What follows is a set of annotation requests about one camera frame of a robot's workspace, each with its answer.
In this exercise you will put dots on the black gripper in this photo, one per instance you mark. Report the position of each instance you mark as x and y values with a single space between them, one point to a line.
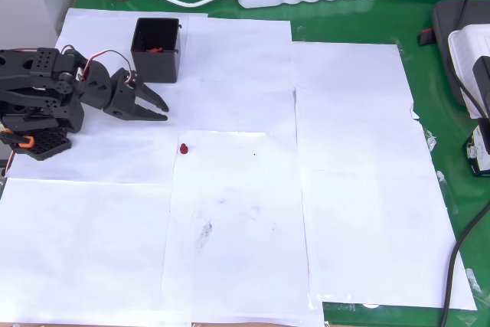
125 102

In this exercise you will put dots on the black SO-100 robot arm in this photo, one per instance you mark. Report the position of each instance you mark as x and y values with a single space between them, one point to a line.
38 86

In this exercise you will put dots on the black square container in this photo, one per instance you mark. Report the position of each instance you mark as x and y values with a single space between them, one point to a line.
155 68

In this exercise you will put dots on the white paper sheet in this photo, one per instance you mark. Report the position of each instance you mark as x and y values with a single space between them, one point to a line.
383 235
115 151
363 143
76 246
237 227
115 28
237 66
344 70

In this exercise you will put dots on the orange black table clamp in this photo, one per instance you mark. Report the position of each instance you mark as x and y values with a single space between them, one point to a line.
23 142

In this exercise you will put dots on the red black usb stick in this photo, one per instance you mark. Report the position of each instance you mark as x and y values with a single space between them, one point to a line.
425 38

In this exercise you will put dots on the grey padded mat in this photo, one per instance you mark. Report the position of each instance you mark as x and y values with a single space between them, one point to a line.
446 17

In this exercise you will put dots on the white plastic container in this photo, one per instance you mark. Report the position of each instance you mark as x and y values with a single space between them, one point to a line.
469 41

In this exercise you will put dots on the green white small carton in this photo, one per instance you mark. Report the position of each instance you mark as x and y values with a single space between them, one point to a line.
478 154

